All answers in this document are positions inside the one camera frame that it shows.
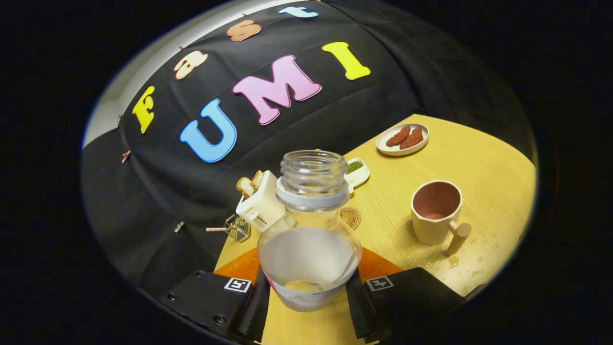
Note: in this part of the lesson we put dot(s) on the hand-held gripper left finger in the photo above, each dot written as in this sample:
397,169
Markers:
254,311

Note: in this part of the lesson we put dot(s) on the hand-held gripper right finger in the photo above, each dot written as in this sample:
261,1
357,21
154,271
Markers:
357,311

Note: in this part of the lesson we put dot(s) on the clear plastic juice bottle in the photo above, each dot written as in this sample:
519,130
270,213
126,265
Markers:
309,258

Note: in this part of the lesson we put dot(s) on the round cork coaster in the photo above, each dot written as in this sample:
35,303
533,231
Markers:
353,218

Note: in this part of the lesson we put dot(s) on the pink striped straw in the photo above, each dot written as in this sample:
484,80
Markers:
215,229

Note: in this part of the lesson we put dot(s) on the white toaster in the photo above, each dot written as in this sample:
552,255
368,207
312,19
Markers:
261,208

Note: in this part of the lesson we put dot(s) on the silver metal clip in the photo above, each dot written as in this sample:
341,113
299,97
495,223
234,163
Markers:
178,227

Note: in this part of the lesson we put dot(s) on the toast bread slice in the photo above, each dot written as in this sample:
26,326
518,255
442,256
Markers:
245,187
257,180

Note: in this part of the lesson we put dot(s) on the white divided bean dish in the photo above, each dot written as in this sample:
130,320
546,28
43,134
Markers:
359,177

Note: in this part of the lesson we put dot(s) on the white oval plate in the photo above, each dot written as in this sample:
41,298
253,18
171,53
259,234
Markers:
388,148

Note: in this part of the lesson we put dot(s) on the red meat piece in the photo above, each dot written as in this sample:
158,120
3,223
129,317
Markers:
397,137
413,139

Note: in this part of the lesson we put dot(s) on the wooden table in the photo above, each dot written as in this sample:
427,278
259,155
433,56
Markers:
479,167

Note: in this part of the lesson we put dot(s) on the pink cloth clip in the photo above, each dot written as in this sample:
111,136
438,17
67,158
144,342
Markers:
126,156

